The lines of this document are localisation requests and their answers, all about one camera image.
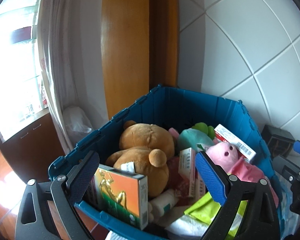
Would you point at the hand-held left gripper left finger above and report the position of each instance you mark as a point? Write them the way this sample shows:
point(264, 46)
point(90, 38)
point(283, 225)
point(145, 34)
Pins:
point(85, 177)

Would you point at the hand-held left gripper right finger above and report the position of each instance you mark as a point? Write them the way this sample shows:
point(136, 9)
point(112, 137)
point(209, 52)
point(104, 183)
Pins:
point(210, 177)

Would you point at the long pink-white medicine box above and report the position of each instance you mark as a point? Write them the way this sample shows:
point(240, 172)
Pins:
point(187, 165)

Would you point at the green wet wipes pack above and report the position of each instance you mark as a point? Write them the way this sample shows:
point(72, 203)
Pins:
point(202, 210)

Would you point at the orange and green box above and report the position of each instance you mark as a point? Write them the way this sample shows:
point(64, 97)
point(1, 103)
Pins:
point(117, 195)

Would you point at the wide red-white medicine box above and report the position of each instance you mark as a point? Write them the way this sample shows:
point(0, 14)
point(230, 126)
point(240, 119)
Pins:
point(230, 135)

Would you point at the white pill bottle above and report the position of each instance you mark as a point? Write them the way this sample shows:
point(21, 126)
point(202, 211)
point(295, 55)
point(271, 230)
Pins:
point(165, 201)

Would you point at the white tissue pack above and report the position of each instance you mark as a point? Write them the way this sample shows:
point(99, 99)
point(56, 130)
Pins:
point(182, 226)

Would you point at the blue plastic crate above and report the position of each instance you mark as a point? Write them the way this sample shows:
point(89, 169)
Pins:
point(190, 100)

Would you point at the black gift box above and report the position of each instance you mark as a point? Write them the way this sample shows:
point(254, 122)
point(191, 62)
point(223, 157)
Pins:
point(275, 140)

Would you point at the pink pig plush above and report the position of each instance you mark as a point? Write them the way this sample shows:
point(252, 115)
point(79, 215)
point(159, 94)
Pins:
point(223, 155)

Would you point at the teal plush toy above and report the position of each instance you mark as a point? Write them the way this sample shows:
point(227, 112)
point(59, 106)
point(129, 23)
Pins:
point(192, 137)

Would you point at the green plush toy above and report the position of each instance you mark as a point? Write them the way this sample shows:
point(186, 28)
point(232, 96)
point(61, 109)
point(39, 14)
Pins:
point(202, 126)

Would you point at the white plastic bag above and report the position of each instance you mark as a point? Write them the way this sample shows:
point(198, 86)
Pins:
point(76, 122)

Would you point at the dark wooden cabinet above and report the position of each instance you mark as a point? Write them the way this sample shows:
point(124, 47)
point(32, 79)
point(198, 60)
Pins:
point(32, 142)

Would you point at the brown teddy bear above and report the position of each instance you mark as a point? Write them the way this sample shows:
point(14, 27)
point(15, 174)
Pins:
point(140, 142)

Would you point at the window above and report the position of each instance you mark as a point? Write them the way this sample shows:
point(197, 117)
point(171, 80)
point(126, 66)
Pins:
point(15, 80)

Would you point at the white curtain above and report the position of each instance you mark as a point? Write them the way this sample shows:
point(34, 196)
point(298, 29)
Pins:
point(65, 55)

